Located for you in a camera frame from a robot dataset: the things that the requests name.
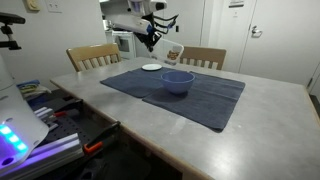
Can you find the clear plastic tupperware container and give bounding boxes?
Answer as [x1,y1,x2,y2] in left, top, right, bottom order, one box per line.
[149,38,185,66]

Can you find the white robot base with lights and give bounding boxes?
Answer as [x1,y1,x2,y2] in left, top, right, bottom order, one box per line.
[0,54,51,175]

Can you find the blue plastic bowl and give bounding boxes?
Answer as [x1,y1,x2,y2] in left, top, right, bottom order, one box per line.
[160,70,196,95]

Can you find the white door with lever handle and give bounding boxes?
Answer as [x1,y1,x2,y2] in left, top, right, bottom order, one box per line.
[238,0,320,86]

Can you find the white wall sign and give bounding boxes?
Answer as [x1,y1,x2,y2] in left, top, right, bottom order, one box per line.
[228,0,245,8]

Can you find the dark blue cloth mat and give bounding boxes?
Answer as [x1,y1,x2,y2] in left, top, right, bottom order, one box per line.
[142,67,247,133]
[100,67,165,99]

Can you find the white closet door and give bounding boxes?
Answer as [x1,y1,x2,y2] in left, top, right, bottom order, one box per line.
[163,0,205,63]

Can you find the light wooden slatted chair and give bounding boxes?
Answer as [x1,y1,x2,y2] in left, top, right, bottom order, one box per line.
[65,42,123,73]
[178,45,228,71]

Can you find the blue folded towel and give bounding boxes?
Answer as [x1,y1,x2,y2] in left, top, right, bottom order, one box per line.
[16,78,41,89]

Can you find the beige folded towel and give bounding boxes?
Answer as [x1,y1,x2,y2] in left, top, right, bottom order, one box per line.
[20,84,52,101]

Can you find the aluminium extrusion rail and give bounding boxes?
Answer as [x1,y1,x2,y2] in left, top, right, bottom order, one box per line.
[0,132,85,180]

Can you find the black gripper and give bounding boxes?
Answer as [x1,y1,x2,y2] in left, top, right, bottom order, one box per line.
[133,22,162,53]

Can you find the silver lever door handle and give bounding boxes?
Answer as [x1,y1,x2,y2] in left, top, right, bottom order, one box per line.
[250,25,264,38]

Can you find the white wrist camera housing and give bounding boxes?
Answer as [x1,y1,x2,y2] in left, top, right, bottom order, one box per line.
[111,13,155,35]

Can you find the orange handled black bar clamp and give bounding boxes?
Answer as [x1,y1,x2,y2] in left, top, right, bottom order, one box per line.
[53,98,84,118]
[82,120,122,155]

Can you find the silver metal blocks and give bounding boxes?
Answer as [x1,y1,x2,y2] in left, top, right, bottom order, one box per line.
[33,105,58,132]

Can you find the white round plate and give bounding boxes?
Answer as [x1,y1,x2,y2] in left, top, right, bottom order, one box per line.
[141,63,163,72]

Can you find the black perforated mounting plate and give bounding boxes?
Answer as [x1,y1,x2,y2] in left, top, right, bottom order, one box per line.
[28,96,121,158]

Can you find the beige wall thermostat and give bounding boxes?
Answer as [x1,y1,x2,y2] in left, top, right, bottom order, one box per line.
[23,0,42,13]

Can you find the black camera on stand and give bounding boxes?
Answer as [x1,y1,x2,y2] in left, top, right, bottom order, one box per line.
[0,12,27,51]

